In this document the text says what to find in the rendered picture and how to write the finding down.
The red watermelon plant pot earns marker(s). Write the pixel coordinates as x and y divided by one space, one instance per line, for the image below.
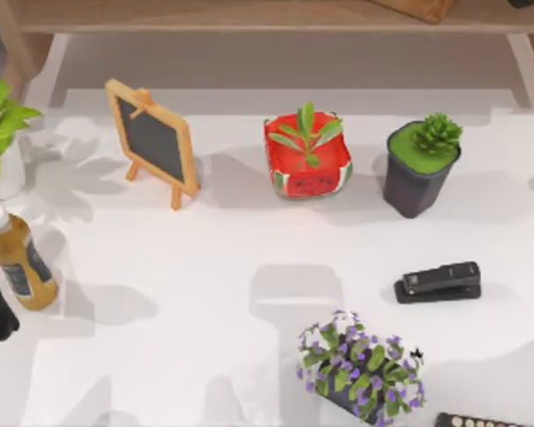
307 171

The wooden framed blackboard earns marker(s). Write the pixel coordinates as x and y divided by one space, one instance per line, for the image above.
153 138

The black pot with green succulent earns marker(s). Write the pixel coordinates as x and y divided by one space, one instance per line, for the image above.
411 182

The purple flower plant pot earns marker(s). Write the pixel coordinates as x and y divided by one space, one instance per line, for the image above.
360 373

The black stapler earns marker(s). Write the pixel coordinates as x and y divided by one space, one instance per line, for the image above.
440 280

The wooden open shelf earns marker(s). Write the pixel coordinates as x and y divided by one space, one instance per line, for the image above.
267 20

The amber bottle with white cap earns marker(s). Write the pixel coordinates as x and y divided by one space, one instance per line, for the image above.
20 267

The brown wooden item on shelf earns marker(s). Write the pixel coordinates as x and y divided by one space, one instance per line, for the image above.
420 8

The white pot with green leaves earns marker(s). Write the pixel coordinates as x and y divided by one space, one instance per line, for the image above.
2 171

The black box with round dots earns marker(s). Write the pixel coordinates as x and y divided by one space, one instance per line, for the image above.
485 421

